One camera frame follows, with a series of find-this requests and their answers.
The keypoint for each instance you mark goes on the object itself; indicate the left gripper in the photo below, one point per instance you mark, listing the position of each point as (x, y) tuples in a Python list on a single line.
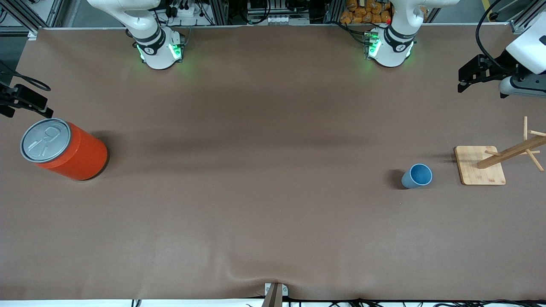
[(497, 69)]

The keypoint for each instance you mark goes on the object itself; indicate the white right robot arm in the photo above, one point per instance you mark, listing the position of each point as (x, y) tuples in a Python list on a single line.
[(160, 49)]

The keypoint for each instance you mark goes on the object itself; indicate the light blue plastic cup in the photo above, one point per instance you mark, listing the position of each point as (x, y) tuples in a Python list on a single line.
[(416, 177)]

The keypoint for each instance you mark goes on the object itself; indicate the power strip with black plugs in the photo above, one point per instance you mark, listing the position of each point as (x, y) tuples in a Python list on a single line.
[(183, 12)]

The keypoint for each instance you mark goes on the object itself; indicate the silver metal bracket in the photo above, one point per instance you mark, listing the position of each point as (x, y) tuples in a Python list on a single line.
[(285, 291)]

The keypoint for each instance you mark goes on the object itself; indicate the brown wooden strip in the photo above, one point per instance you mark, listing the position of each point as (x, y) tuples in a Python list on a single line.
[(273, 298)]

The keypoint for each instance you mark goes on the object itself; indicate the wooden mug tree rack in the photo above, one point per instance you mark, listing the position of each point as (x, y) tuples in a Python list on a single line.
[(480, 170)]

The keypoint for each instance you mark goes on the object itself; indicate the orange packets pile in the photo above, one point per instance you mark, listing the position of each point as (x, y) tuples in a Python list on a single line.
[(362, 13)]

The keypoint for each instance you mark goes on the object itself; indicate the aluminium frame profile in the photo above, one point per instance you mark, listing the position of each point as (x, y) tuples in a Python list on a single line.
[(518, 26), (21, 15)]

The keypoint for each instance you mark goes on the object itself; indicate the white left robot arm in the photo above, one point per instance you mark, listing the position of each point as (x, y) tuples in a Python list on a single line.
[(392, 47)]

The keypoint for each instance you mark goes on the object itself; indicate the brown table mat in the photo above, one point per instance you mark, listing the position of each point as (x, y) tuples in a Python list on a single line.
[(273, 192)]

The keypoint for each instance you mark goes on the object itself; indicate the orange can with grey lid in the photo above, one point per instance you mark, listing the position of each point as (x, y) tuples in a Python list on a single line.
[(64, 149)]

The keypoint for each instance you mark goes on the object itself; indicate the white power strip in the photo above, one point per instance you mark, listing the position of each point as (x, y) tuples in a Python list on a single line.
[(281, 19)]

